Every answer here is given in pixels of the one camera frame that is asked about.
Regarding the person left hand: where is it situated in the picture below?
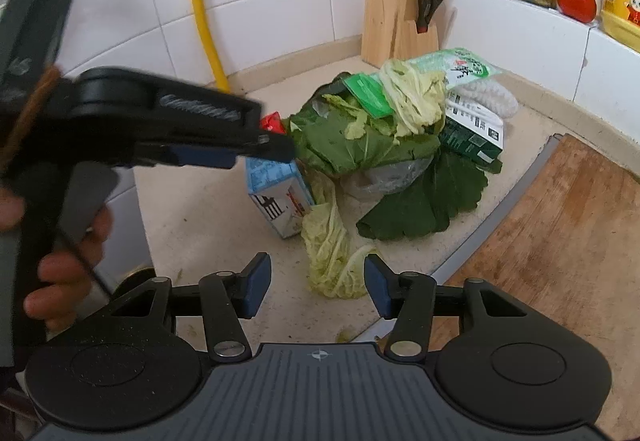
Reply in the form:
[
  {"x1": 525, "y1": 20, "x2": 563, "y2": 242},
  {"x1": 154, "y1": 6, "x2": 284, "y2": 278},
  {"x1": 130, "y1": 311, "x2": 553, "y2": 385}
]
[{"x1": 23, "y1": 206, "x2": 113, "y2": 333}]

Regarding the pale cabbage leaf front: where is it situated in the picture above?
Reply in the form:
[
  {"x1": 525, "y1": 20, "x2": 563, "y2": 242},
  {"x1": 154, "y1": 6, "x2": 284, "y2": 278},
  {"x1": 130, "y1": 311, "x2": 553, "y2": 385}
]
[{"x1": 302, "y1": 170, "x2": 378, "y2": 299}]

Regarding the red blue tea carton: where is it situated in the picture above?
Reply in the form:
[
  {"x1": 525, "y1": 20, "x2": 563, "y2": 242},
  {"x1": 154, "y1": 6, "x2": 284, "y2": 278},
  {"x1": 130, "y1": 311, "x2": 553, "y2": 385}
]
[{"x1": 245, "y1": 158, "x2": 314, "y2": 239}]

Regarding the green bamboo shoot packet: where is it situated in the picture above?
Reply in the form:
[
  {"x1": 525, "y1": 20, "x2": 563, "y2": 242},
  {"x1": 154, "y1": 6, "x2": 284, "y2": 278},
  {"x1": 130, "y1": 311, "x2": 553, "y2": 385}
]
[{"x1": 408, "y1": 48, "x2": 502, "y2": 90}]

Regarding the clear plastic bag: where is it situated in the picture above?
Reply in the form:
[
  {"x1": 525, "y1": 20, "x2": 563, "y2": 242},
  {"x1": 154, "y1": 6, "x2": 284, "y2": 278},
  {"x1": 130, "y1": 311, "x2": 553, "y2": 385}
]
[{"x1": 341, "y1": 156, "x2": 433, "y2": 201}]

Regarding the yellow gas pipe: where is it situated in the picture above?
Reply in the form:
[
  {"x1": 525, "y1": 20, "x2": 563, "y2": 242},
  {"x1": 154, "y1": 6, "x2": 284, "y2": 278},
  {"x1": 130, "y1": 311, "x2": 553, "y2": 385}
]
[{"x1": 191, "y1": 0, "x2": 231, "y2": 93}]

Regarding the pale cabbage leaf pile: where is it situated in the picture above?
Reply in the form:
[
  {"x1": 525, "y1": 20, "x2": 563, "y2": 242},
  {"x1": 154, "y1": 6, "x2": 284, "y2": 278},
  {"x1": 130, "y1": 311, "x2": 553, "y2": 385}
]
[{"x1": 321, "y1": 60, "x2": 447, "y2": 142}]

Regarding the red tomato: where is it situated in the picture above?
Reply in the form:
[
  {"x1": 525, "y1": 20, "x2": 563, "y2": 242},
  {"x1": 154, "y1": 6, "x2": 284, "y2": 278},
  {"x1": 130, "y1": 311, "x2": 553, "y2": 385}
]
[{"x1": 556, "y1": 0, "x2": 598, "y2": 24}]

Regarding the green white milk carton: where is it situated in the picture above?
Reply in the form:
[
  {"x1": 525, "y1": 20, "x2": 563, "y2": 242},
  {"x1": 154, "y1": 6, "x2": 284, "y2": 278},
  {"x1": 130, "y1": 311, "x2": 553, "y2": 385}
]
[{"x1": 439, "y1": 92, "x2": 504, "y2": 167}]

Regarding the wooden knife block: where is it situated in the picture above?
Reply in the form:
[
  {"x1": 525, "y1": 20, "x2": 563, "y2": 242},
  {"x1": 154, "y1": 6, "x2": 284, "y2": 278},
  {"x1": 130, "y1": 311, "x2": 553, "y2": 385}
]
[{"x1": 360, "y1": 0, "x2": 439, "y2": 68}]

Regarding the dark green leaf bunch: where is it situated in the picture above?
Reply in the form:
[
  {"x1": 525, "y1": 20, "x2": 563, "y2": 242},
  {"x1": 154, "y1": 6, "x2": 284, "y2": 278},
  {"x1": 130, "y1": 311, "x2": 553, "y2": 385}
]
[{"x1": 283, "y1": 71, "x2": 439, "y2": 179}]

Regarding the wooden cutting board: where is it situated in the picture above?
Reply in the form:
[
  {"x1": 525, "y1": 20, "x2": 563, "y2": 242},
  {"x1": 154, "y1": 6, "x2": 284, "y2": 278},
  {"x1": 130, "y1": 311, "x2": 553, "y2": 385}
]
[{"x1": 380, "y1": 132, "x2": 640, "y2": 441}]

